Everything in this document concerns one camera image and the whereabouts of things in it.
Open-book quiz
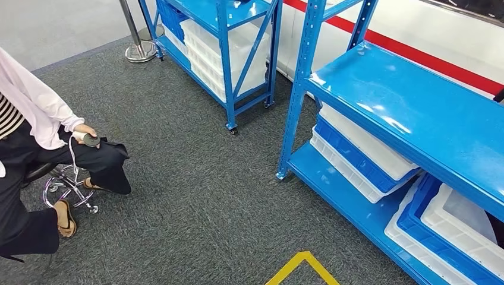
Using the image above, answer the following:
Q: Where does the white plastic crate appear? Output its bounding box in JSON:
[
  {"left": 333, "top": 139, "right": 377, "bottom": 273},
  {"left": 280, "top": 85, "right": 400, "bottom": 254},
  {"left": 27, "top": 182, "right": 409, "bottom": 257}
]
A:
[
  {"left": 179, "top": 18, "right": 272, "bottom": 60},
  {"left": 162, "top": 24, "right": 190, "bottom": 58},
  {"left": 188, "top": 59, "right": 269, "bottom": 104},
  {"left": 185, "top": 43, "right": 270, "bottom": 82}
]

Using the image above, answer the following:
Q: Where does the blue plastic crate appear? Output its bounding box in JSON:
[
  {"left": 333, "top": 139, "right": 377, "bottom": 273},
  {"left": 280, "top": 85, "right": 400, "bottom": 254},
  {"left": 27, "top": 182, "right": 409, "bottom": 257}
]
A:
[
  {"left": 155, "top": 0, "right": 190, "bottom": 44},
  {"left": 395, "top": 173, "right": 504, "bottom": 285},
  {"left": 313, "top": 116, "right": 421, "bottom": 194}
]

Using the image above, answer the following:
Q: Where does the blue metal shelf rack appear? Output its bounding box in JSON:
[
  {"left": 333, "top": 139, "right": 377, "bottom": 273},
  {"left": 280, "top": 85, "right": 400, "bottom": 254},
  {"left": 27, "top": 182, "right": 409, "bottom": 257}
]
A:
[{"left": 275, "top": 0, "right": 504, "bottom": 285}]

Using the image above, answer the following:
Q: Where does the white stanchion base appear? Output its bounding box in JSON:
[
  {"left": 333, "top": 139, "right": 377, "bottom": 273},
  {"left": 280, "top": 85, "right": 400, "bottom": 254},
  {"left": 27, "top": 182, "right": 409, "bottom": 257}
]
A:
[{"left": 137, "top": 24, "right": 165, "bottom": 42}]

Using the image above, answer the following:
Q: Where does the chrome stanchion base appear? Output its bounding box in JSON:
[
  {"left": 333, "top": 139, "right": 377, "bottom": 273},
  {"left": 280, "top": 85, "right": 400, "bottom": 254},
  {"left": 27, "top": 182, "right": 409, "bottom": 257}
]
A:
[{"left": 118, "top": 0, "right": 158, "bottom": 64}]

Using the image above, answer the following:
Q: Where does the white car with red stripe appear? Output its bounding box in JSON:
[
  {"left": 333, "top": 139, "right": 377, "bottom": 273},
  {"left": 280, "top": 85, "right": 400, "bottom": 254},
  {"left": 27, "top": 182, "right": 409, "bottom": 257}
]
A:
[{"left": 251, "top": 0, "right": 504, "bottom": 104}]

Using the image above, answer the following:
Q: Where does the white controller cable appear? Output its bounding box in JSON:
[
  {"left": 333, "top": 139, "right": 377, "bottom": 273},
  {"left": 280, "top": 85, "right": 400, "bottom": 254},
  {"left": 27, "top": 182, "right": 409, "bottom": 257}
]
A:
[{"left": 67, "top": 135, "right": 82, "bottom": 186}]

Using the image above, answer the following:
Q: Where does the person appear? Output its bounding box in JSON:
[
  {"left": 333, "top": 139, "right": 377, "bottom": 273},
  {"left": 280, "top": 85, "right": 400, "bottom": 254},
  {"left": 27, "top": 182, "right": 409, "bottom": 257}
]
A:
[{"left": 0, "top": 47, "right": 133, "bottom": 264}]

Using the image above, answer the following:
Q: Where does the person's hand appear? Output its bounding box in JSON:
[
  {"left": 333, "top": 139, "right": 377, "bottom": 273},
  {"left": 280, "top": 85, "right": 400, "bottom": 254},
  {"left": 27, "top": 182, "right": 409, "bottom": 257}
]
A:
[{"left": 73, "top": 123, "right": 102, "bottom": 150}]

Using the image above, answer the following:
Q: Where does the black handheld controller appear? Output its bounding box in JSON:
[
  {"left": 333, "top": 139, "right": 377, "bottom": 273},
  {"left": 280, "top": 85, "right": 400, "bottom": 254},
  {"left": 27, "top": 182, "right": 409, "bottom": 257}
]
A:
[{"left": 72, "top": 131, "right": 102, "bottom": 148}]

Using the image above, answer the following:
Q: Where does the blue wheeled cart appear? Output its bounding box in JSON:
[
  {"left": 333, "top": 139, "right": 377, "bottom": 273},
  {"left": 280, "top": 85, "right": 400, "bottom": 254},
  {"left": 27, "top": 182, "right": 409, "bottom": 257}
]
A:
[{"left": 137, "top": 0, "right": 284, "bottom": 136}]

